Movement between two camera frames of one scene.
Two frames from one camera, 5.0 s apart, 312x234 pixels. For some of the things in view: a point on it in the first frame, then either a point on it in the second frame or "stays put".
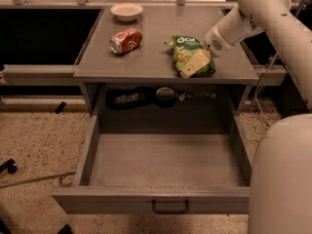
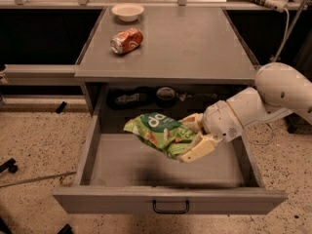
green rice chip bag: (183, 50) -> (162, 133)
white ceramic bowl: (126, 12) stays put
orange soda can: (125, 40) stays put
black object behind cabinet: (124, 98) stays put
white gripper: (218, 43) -> (218, 120)
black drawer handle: (171, 211) stays put
